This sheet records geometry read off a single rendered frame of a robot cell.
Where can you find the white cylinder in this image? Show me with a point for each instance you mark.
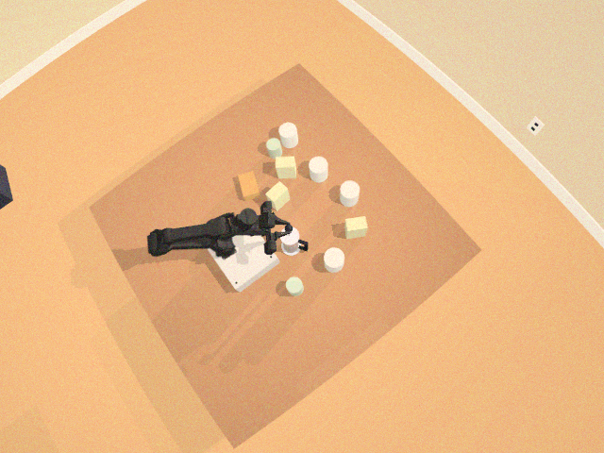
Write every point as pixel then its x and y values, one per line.
pixel 288 135
pixel 334 260
pixel 318 169
pixel 349 195

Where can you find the pale yellow cube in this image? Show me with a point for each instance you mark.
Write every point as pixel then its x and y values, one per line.
pixel 286 167
pixel 279 195
pixel 355 227

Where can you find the orange rectangular block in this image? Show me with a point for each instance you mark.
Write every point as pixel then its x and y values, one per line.
pixel 249 186

